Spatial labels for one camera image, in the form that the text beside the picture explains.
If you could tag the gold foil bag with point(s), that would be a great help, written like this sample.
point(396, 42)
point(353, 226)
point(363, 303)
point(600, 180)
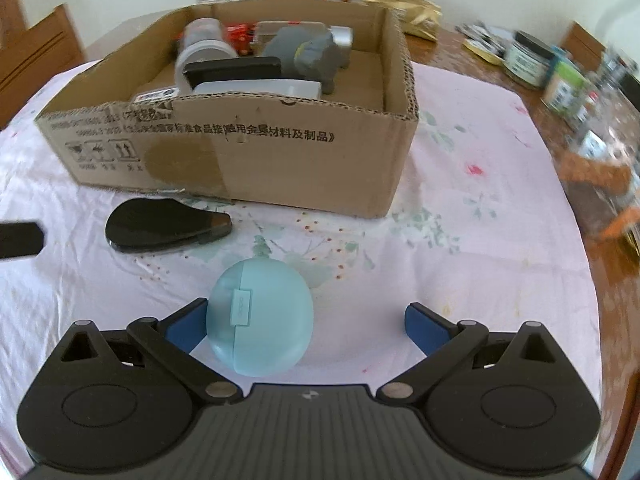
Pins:
point(405, 10)

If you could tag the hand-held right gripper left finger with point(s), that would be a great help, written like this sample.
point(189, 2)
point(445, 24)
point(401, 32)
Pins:
point(187, 329)

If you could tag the pink floral tablecloth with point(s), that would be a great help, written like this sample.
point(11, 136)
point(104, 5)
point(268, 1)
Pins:
point(475, 260)

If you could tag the pile of printed papers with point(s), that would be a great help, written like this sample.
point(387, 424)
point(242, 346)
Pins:
point(482, 42)

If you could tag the white rectangular box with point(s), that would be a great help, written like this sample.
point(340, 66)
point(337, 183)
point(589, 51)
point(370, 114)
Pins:
point(260, 88)

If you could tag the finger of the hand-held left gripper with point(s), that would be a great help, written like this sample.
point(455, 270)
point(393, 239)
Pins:
point(20, 240)

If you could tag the green labelled container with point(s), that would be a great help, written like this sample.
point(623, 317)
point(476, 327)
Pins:
point(565, 85)

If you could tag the teal oval case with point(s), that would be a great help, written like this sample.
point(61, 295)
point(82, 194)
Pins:
point(265, 320)

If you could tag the grey toy figure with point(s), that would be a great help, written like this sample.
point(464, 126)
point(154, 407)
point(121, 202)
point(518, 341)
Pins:
point(310, 55)

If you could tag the glass jar with dark lid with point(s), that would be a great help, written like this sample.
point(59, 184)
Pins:
point(527, 62)

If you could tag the black oval glasses case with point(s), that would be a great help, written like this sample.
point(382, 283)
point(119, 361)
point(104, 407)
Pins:
point(160, 225)

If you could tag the clear plastic jar red label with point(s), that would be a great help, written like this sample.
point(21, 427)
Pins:
point(205, 47)

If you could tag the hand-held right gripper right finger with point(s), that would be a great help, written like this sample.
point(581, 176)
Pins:
point(425, 326)

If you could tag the brown cardboard box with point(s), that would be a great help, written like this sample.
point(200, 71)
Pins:
point(300, 170)

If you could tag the black device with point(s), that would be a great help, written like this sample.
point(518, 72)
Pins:
point(230, 70)

